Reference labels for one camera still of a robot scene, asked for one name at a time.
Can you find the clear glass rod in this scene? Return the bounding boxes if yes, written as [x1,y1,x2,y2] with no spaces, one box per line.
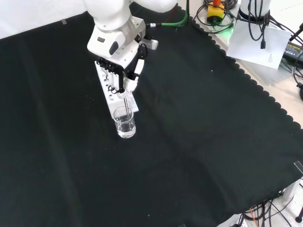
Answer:
[124,94,131,120]

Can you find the white test tube rack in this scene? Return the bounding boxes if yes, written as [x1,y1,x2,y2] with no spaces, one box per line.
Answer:
[94,60,139,119]

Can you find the clear glass beaker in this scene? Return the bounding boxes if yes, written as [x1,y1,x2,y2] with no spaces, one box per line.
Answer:
[113,106,136,139]

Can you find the black bench cloth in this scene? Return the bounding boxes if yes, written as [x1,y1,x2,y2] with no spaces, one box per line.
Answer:
[0,4,303,227]

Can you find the yellow stop button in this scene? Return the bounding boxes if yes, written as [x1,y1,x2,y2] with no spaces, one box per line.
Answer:
[206,0,225,25]

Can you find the white paper sheet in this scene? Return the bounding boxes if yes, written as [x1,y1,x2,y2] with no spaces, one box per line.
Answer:
[226,23,292,70]

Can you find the black power adapter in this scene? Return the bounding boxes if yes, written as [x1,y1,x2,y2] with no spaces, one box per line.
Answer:
[282,40,303,61]

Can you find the clear tape strip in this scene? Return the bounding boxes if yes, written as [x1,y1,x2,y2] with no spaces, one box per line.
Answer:
[293,160,303,176]

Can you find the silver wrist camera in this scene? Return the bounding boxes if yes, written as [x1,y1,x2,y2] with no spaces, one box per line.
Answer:
[140,38,160,51]

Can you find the green cable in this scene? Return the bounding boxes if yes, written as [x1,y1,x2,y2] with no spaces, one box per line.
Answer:
[144,0,191,28]

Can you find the black hanging cable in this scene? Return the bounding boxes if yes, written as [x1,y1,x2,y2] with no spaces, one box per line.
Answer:
[246,0,272,50]

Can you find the orange cable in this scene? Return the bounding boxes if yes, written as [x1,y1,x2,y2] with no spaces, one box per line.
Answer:
[249,207,259,223]

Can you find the white post with black strap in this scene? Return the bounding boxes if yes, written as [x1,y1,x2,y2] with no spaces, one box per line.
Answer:
[237,0,271,22]

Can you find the black floor cable bundle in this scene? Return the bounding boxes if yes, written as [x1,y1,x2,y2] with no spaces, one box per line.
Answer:
[243,198,303,227]

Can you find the black looped cable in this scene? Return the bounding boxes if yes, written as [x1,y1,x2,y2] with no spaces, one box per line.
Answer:
[292,59,303,103]

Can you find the grey metal bench bracket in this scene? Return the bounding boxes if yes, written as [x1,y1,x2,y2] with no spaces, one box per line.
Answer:
[282,176,303,202]

